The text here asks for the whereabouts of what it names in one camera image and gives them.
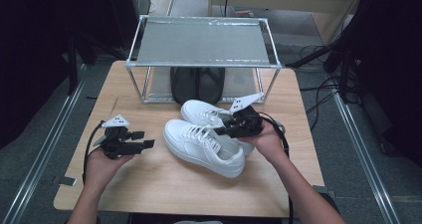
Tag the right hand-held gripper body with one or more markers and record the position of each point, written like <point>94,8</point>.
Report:
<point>249,122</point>

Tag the black tripod stand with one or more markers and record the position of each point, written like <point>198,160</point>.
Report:
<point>343,71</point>

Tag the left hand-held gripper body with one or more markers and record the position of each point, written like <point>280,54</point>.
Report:
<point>117,144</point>

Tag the person's right hand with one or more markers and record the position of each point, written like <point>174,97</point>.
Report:
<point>270,147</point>

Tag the dark curtain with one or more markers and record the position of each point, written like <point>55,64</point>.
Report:
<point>33,51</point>
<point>391,51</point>

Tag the person's left hand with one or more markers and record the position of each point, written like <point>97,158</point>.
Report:
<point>99,171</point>

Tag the metal floor rail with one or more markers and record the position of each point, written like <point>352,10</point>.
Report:
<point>368,164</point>
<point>40,157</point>

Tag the white sneaker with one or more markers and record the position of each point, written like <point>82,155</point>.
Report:
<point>199,111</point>
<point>199,151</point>

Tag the metal shoe rack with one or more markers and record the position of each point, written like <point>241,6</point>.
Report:
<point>202,41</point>

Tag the black slipper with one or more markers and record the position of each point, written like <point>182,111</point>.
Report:
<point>212,84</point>
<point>184,84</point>

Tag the grey tape piece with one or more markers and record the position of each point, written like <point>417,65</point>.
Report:
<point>326,191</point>
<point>64,180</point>

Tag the small red object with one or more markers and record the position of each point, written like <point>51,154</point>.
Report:
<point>245,13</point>

